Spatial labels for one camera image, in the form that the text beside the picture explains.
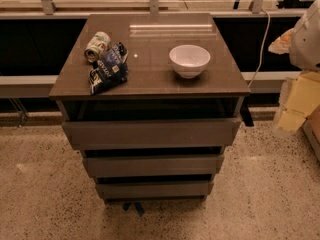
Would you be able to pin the metal railing frame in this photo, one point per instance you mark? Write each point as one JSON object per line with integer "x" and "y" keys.
{"x": 153, "y": 0}

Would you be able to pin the grey top drawer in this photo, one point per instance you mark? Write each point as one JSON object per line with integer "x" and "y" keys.
{"x": 100, "y": 135}

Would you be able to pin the white bowl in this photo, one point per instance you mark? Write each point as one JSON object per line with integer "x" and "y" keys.
{"x": 189, "y": 61}

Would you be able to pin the grey drawer cabinet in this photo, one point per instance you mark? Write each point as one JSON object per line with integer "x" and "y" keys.
{"x": 153, "y": 90}

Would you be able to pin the green white drink can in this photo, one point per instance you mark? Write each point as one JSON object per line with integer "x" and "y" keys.
{"x": 99, "y": 43}

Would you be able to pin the blue chip bag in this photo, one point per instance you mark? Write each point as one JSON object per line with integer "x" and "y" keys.
{"x": 109, "y": 70}

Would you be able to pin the grey drawer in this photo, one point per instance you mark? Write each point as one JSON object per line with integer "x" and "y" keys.
{"x": 152, "y": 166}
{"x": 100, "y": 135}
{"x": 154, "y": 190}

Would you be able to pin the grey middle drawer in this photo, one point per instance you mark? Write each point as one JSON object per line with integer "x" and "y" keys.
{"x": 152, "y": 166}

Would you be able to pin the grey bottom drawer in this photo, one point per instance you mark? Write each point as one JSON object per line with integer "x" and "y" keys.
{"x": 154, "y": 190}

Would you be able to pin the blue tape cross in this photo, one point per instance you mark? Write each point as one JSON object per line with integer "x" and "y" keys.
{"x": 137, "y": 206}

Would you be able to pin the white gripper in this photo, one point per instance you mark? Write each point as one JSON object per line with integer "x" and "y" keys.
{"x": 306, "y": 45}

